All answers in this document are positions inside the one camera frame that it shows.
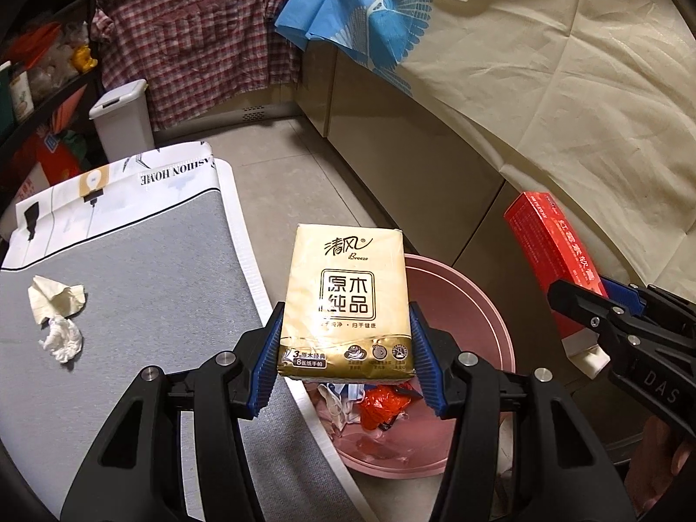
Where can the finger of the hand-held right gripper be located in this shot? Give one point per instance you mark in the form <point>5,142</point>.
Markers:
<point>582,304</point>
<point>631,296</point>

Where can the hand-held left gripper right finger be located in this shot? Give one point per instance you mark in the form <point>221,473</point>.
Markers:
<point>427,364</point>

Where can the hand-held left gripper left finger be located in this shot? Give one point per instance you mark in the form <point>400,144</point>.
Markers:
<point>266,370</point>

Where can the orange plastic bag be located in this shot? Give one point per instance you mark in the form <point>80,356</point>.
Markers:
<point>383,405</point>

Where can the red cardboard box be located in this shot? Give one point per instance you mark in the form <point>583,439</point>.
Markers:
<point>549,250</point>

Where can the pink plastic bucket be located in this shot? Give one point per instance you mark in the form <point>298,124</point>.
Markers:
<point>462,304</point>

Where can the cream tissue packet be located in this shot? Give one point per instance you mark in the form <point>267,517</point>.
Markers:
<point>348,293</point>

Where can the person's right hand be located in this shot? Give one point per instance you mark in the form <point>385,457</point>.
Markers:
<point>663,457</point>

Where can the grey printed table mat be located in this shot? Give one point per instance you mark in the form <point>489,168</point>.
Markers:
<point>136,293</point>

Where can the white crumpled tissue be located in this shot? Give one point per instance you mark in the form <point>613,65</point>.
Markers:
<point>62,340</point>

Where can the cream cloth cover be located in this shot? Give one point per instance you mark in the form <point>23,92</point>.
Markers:
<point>571,92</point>

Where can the cream crumpled paper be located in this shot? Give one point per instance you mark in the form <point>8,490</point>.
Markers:
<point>54,296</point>

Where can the white lidded bin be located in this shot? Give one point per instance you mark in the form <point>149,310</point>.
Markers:
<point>122,119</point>

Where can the red printed bag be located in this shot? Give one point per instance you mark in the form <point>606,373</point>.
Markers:
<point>49,163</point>

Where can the red plaid shirt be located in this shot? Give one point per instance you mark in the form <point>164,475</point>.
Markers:
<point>206,38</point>

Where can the black shelf rack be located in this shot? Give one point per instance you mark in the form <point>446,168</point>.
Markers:
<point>54,103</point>

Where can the yellow toy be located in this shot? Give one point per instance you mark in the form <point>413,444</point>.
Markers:
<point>82,58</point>

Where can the blue patterned cloth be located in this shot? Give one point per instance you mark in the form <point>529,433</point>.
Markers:
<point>348,5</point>

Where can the orange bag on shelf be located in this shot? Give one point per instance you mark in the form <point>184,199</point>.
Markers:
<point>38,41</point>

